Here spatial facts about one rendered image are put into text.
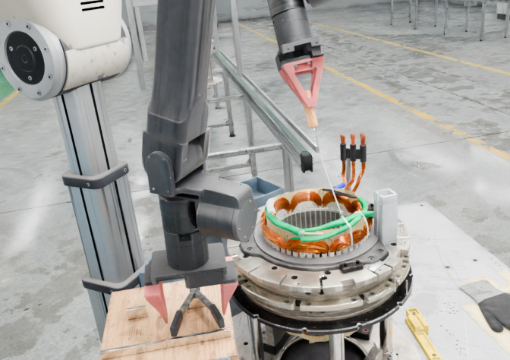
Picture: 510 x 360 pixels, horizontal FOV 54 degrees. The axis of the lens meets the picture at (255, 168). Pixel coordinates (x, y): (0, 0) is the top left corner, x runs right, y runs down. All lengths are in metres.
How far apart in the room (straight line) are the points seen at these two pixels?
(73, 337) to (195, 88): 2.17
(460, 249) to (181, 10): 1.12
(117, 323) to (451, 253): 0.95
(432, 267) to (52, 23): 1.05
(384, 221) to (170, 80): 0.44
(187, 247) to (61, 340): 2.03
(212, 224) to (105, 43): 0.52
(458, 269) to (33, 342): 2.00
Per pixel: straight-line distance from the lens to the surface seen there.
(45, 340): 2.70
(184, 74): 0.56
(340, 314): 0.82
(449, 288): 1.33
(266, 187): 1.21
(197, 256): 0.68
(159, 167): 0.61
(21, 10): 0.97
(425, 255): 1.45
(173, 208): 0.64
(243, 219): 0.61
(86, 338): 2.62
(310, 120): 0.81
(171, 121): 0.58
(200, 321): 0.77
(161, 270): 0.69
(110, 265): 1.16
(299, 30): 0.81
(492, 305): 1.27
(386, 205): 0.83
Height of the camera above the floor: 1.54
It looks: 22 degrees down
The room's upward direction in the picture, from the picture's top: 6 degrees counter-clockwise
